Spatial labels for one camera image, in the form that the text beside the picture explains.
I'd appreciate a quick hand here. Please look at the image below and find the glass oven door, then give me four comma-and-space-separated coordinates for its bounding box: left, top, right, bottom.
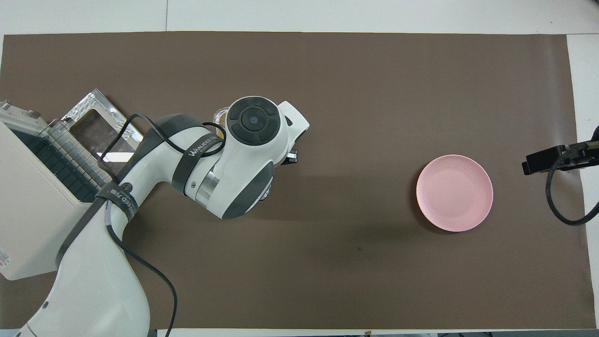
49, 89, 145, 164

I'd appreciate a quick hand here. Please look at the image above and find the metal oven wire rack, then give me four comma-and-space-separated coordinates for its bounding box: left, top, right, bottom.
12, 119, 117, 203

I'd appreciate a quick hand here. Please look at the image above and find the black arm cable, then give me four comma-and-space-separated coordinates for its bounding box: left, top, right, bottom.
545, 140, 599, 227
96, 114, 227, 337

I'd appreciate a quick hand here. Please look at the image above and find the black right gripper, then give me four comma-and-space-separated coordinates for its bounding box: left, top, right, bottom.
522, 125, 599, 176

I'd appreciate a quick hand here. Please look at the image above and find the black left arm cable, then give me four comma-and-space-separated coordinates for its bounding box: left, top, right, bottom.
96, 114, 227, 337

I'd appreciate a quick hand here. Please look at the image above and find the pink round plate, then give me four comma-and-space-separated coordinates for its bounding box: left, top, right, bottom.
416, 154, 494, 233

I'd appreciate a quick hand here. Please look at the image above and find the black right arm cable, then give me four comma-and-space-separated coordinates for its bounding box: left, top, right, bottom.
545, 140, 599, 227

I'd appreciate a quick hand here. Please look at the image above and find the cream toaster oven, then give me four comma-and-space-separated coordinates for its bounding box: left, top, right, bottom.
0, 101, 117, 281

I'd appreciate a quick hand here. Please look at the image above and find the brown table mat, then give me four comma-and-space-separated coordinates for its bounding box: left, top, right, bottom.
0, 32, 591, 330

